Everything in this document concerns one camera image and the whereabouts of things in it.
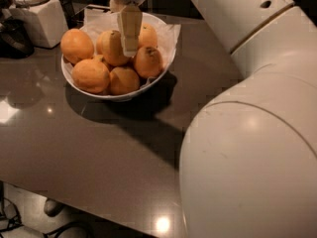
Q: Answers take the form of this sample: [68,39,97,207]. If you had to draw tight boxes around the dark cup behind container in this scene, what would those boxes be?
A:
[58,0,77,29]

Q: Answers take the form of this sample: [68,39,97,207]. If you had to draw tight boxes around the white ceramic bowl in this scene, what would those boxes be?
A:
[60,11,177,103]

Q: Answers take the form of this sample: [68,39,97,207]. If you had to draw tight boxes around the orange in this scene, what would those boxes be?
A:
[133,46,163,78]
[139,23,158,48]
[96,30,130,66]
[60,29,94,64]
[71,59,110,94]
[110,66,140,95]

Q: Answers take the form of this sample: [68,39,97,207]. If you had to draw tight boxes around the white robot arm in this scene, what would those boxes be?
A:
[179,0,317,238]

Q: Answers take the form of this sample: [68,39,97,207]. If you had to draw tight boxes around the flat box behind bowl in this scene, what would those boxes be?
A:
[73,3,110,27]

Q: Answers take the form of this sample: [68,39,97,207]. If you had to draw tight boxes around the shoe under table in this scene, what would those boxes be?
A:
[44,198,64,217]

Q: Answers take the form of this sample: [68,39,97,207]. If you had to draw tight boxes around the white square container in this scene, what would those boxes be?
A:
[9,0,68,49]

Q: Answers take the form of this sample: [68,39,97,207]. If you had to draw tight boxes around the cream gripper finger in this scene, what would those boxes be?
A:
[109,0,123,12]
[117,4,143,57]

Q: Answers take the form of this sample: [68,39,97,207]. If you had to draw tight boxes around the black cables on floor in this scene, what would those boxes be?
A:
[0,195,95,238]

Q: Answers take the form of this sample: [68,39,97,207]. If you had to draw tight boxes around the black round object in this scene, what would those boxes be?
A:
[0,18,35,59]

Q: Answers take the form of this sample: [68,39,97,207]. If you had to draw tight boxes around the white paper liner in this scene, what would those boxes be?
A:
[62,8,182,96]

